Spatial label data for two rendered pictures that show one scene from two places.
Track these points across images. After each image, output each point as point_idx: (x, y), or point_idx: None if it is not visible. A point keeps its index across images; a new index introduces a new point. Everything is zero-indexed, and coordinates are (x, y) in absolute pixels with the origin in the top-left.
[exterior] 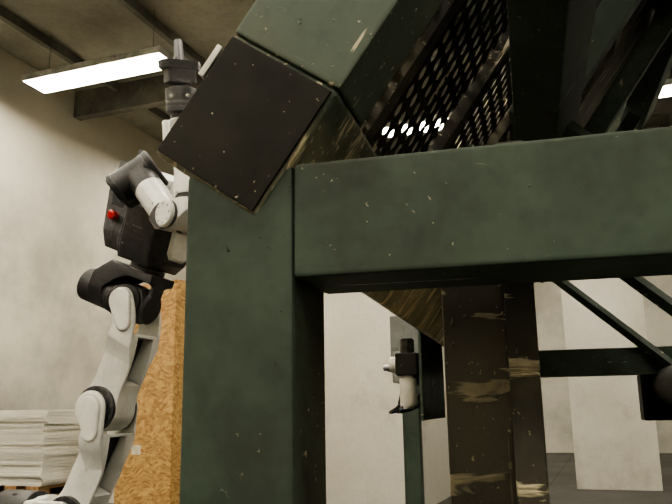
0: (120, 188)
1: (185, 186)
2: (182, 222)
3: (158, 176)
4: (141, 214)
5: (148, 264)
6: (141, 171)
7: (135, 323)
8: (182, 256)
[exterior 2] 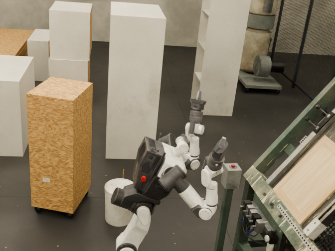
0: (170, 189)
1: (215, 202)
2: None
3: (187, 180)
4: None
5: (160, 199)
6: (183, 183)
7: None
8: None
